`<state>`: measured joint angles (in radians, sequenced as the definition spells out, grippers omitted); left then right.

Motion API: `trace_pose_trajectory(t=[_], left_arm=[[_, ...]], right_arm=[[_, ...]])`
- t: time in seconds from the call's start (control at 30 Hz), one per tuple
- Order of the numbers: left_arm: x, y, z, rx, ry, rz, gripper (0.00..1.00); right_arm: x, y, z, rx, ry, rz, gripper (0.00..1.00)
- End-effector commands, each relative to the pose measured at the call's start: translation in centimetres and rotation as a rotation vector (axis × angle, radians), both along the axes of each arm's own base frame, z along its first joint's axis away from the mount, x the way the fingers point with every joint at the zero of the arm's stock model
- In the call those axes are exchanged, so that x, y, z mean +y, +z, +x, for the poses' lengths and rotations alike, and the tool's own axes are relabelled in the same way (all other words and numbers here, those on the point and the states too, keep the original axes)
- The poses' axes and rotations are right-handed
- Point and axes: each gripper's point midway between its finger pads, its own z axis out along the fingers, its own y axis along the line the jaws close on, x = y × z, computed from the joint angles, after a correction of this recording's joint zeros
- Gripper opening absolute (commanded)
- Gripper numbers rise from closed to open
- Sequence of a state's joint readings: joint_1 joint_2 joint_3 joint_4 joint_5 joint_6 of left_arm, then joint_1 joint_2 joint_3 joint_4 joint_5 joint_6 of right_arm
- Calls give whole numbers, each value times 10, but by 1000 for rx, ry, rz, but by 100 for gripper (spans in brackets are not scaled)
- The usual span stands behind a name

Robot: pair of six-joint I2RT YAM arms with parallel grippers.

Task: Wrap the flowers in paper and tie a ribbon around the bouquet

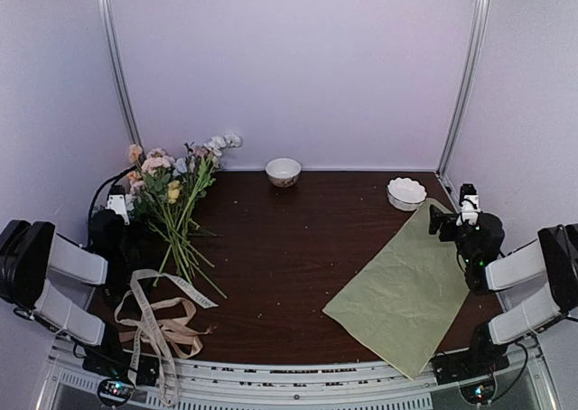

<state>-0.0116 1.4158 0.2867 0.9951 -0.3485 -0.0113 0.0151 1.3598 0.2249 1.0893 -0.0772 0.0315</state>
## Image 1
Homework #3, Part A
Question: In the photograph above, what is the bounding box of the green wrapping paper sheet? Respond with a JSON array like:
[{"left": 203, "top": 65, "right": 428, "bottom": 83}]
[{"left": 322, "top": 200, "right": 470, "bottom": 380}]

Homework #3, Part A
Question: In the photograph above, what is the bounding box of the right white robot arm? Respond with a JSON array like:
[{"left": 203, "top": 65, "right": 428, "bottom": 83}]
[{"left": 429, "top": 206, "right": 577, "bottom": 376}]

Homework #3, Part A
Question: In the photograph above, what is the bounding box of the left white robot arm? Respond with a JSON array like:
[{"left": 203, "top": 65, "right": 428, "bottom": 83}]
[{"left": 1, "top": 210, "right": 131, "bottom": 377}]

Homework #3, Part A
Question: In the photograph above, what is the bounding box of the bunch of fake flowers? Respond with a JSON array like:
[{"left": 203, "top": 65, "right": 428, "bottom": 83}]
[{"left": 127, "top": 133, "right": 243, "bottom": 289}]

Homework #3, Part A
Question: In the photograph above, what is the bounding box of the beige printed ribbon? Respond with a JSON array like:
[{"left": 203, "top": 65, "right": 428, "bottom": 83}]
[{"left": 114, "top": 269, "right": 218, "bottom": 408}]

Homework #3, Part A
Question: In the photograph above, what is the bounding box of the white scalloped dish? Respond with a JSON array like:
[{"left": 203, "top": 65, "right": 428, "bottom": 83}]
[{"left": 387, "top": 177, "right": 427, "bottom": 212}]

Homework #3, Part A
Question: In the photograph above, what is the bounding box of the white patterned ceramic bowl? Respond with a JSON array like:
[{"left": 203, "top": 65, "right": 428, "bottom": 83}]
[{"left": 265, "top": 158, "right": 302, "bottom": 188}]

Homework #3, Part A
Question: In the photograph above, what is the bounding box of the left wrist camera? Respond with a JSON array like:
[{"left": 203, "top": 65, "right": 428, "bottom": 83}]
[{"left": 106, "top": 184, "right": 130, "bottom": 226}]

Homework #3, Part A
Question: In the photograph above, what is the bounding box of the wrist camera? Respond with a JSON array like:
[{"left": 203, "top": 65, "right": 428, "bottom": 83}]
[
  {"left": 456, "top": 183, "right": 481, "bottom": 226},
  {"left": 106, "top": 184, "right": 130, "bottom": 226}
]

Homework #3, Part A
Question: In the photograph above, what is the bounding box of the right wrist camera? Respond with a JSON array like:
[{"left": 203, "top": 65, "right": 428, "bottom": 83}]
[{"left": 456, "top": 183, "right": 481, "bottom": 226}]

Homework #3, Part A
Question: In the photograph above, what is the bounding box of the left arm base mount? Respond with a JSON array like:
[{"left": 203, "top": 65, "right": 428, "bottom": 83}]
[{"left": 82, "top": 355, "right": 160, "bottom": 408}]

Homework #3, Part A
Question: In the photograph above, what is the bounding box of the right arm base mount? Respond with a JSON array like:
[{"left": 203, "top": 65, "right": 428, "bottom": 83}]
[{"left": 431, "top": 350, "right": 509, "bottom": 406}]

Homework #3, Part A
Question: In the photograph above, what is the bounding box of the left aluminium frame post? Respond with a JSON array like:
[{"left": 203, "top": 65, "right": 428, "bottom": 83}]
[{"left": 97, "top": 0, "right": 142, "bottom": 145}]

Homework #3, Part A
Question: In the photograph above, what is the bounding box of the aluminium frame post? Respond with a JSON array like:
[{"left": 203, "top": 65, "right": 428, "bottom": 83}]
[
  {"left": 97, "top": 0, "right": 142, "bottom": 145},
  {"left": 436, "top": 0, "right": 490, "bottom": 179}
]

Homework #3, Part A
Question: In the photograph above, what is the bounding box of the right aluminium frame post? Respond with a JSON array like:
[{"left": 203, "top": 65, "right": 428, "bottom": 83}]
[{"left": 436, "top": 0, "right": 490, "bottom": 179}]

